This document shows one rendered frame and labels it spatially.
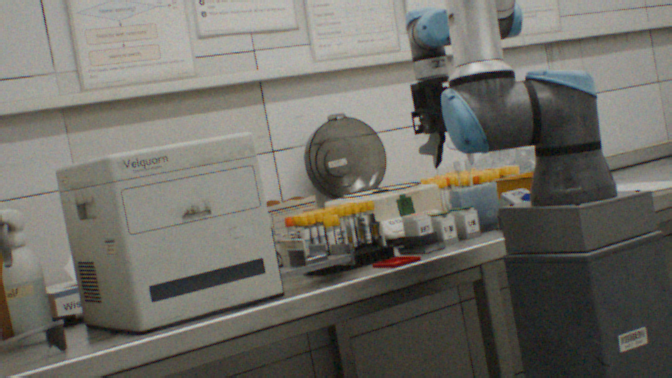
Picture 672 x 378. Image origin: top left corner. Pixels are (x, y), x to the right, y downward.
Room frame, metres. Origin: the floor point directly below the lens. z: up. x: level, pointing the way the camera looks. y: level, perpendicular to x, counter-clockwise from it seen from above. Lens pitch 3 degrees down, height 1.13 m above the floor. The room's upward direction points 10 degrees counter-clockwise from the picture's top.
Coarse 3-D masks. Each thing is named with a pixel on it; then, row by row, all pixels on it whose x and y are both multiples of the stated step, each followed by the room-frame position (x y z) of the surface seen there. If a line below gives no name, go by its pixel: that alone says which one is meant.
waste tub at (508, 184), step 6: (522, 174) 2.34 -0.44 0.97; (528, 174) 2.35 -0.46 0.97; (498, 180) 2.28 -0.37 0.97; (504, 180) 2.26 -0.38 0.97; (510, 180) 2.25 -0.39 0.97; (516, 180) 2.23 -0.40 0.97; (522, 180) 2.22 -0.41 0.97; (528, 180) 2.21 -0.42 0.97; (498, 186) 2.28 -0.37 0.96; (504, 186) 2.26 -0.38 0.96; (510, 186) 2.25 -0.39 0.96; (516, 186) 2.24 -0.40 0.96; (522, 186) 2.22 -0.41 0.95; (528, 186) 2.21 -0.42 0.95; (498, 192) 2.28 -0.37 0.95; (504, 192) 2.27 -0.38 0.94
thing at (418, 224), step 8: (408, 216) 2.02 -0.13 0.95; (416, 216) 2.01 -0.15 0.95; (424, 216) 2.02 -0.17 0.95; (408, 224) 2.02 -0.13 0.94; (416, 224) 2.00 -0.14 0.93; (424, 224) 2.01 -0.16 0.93; (408, 232) 2.02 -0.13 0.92; (416, 232) 2.00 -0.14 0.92; (424, 232) 2.00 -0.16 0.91; (432, 232) 2.02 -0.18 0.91
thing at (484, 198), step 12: (456, 192) 2.17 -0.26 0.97; (468, 192) 2.17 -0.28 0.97; (480, 192) 2.18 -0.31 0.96; (492, 192) 2.20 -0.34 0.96; (456, 204) 2.17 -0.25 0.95; (468, 204) 2.17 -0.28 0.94; (480, 204) 2.18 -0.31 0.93; (492, 204) 2.19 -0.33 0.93; (480, 216) 2.18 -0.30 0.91; (492, 216) 2.19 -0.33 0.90; (480, 228) 2.16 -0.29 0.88; (492, 228) 2.17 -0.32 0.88
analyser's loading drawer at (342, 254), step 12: (300, 252) 1.81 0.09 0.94; (312, 252) 1.86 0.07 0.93; (324, 252) 1.83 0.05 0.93; (336, 252) 1.89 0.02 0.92; (348, 252) 1.86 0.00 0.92; (300, 264) 1.82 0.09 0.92; (312, 264) 1.80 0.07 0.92; (324, 264) 1.82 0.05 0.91; (336, 264) 1.90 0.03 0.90; (348, 264) 1.86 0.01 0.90; (288, 276) 1.78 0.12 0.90
